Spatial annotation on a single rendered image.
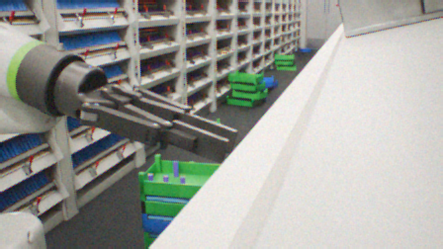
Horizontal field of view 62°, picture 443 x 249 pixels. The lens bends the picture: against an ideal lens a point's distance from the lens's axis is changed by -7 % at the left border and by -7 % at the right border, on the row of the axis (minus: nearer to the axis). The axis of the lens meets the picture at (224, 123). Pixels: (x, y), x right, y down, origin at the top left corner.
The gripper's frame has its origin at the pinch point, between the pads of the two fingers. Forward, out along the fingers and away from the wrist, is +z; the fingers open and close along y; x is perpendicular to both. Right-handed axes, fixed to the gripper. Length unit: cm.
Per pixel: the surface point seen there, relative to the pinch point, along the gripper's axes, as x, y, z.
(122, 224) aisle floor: -98, -93, -55
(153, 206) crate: -64, -70, -32
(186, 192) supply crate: -54, -71, -22
